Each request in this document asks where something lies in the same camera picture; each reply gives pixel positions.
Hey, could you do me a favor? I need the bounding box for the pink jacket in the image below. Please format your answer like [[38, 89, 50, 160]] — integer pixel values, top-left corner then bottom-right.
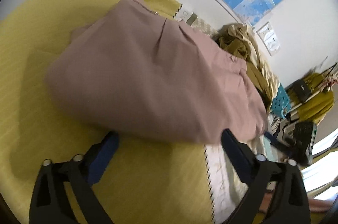
[[45, 0, 267, 144]]

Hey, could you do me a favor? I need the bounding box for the light green bedsheet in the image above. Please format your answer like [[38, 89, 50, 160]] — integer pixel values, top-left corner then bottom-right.
[[204, 134, 278, 224]]

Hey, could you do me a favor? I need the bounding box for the black box on floor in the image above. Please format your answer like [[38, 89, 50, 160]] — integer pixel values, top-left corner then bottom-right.
[[290, 122, 317, 167]]

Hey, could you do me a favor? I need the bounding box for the teal plastic basket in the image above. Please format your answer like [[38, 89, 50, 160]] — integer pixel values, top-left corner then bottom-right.
[[270, 84, 291, 118]]

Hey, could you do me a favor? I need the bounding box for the yellow blanket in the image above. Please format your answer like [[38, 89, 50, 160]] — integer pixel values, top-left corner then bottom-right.
[[1, 0, 212, 223]]

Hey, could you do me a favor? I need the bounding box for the mustard yellow chair cover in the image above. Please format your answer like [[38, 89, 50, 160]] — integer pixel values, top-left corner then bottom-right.
[[287, 72, 335, 125]]

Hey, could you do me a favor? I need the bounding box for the black device on chair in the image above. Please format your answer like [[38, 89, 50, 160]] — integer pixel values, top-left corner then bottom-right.
[[292, 79, 312, 104]]

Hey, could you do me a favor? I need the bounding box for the cream and mustard garment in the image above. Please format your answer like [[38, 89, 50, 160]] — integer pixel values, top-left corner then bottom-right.
[[214, 24, 279, 111]]

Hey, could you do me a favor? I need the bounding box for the white patterned pillow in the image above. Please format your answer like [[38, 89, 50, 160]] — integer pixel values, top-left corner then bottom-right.
[[174, 9, 218, 37]]

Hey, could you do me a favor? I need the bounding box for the white wall notice sheet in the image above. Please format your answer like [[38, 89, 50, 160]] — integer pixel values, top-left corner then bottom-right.
[[256, 22, 281, 56]]

